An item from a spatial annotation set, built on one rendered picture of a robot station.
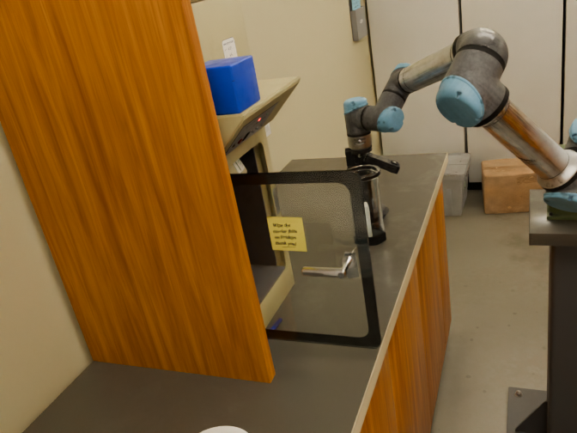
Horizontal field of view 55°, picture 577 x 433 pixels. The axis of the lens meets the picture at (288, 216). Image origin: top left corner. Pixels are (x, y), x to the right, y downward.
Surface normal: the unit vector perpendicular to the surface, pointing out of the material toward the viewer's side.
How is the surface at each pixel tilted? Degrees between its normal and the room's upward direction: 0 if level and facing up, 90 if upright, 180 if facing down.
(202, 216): 90
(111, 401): 0
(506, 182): 87
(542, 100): 90
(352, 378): 0
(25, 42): 90
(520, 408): 0
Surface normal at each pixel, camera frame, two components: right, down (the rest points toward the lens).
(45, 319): 0.92, 0.00
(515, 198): -0.25, 0.50
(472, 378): -0.17, -0.90
